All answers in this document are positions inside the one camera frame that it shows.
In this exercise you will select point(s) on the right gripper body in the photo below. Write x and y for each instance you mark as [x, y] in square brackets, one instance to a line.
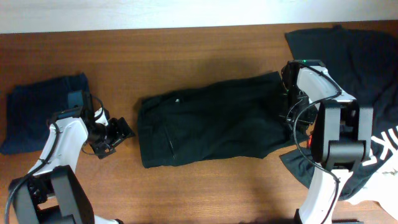
[294, 101]

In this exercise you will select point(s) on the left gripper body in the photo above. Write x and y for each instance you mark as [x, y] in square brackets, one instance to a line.
[115, 137]

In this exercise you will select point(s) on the black shorts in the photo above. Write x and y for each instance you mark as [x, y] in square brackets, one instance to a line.
[243, 117]

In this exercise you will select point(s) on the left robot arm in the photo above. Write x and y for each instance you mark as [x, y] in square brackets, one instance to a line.
[50, 192]

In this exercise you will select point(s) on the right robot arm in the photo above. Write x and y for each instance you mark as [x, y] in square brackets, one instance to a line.
[341, 138]

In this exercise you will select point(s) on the folded navy blue garment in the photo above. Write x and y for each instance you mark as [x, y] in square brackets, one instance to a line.
[28, 107]

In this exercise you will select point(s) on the black t-shirt white lettering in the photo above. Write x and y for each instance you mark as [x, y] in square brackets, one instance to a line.
[364, 64]

